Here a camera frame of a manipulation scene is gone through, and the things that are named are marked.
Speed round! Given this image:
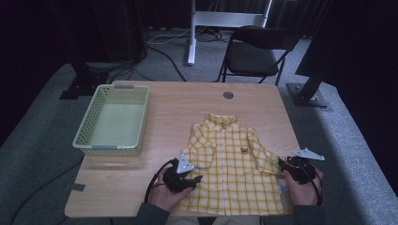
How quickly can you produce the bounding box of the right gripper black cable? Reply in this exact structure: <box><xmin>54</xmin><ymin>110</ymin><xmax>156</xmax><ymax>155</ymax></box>
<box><xmin>298</xmin><ymin>157</ymin><xmax>324</xmax><ymax>207</ymax></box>

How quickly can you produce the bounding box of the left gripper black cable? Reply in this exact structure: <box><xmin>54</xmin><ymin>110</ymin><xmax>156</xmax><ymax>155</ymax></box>
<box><xmin>144</xmin><ymin>157</ymin><xmax>178</xmax><ymax>204</ymax></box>

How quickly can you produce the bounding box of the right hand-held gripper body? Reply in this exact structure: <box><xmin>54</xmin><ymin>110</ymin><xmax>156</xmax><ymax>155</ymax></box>
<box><xmin>283</xmin><ymin>147</ymin><xmax>326</xmax><ymax>186</ymax></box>

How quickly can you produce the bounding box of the light green plastic basket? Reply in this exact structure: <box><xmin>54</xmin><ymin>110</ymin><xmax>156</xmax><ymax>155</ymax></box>
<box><xmin>72</xmin><ymin>83</ymin><xmax>150</xmax><ymax>157</ymax></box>

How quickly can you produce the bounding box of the white metal stand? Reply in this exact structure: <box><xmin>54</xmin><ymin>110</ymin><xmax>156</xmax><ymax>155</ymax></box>
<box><xmin>186</xmin><ymin>0</ymin><xmax>274</xmax><ymax>67</ymax></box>

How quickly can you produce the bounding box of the person's right hand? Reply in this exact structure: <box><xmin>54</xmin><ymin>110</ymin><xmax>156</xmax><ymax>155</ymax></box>
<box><xmin>283</xmin><ymin>168</ymin><xmax>324</xmax><ymax>208</ymax></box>

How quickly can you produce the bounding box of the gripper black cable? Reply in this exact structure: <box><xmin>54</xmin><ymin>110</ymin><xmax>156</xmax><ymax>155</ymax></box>
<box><xmin>298</xmin><ymin>157</ymin><xmax>324</xmax><ymax>207</ymax></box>
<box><xmin>144</xmin><ymin>157</ymin><xmax>178</xmax><ymax>204</ymax></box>

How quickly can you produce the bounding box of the black folding chair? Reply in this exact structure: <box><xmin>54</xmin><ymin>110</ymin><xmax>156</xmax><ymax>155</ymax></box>
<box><xmin>217</xmin><ymin>25</ymin><xmax>299</xmax><ymax>87</ymax></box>

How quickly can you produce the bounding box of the yellow plaid shirt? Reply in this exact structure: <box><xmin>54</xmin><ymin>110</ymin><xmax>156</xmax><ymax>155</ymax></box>
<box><xmin>177</xmin><ymin>112</ymin><xmax>285</xmax><ymax>217</ymax></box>

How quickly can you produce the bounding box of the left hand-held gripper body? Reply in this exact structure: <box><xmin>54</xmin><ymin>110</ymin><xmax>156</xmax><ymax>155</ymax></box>
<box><xmin>161</xmin><ymin>153</ymin><xmax>197</xmax><ymax>193</ymax></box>

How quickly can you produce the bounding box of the black metal stand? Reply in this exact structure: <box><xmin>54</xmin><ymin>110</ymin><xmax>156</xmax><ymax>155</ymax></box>
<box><xmin>286</xmin><ymin>0</ymin><xmax>333</xmax><ymax>109</ymax></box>
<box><xmin>46</xmin><ymin>0</ymin><xmax>111</xmax><ymax>100</ymax></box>

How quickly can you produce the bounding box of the long black floor cable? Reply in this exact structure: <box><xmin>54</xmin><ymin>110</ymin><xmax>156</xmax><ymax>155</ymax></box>
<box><xmin>8</xmin><ymin>158</ymin><xmax>84</xmax><ymax>225</ymax></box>

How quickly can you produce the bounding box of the white floor cable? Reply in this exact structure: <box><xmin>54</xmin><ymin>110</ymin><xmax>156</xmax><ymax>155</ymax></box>
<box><xmin>146</xmin><ymin>27</ymin><xmax>192</xmax><ymax>45</ymax></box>

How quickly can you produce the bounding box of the person's left hand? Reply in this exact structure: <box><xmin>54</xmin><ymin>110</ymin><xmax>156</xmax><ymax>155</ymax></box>
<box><xmin>149</xmin><ymin>168</ymin><xmax>193</xmax><ymax>214</ymax></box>

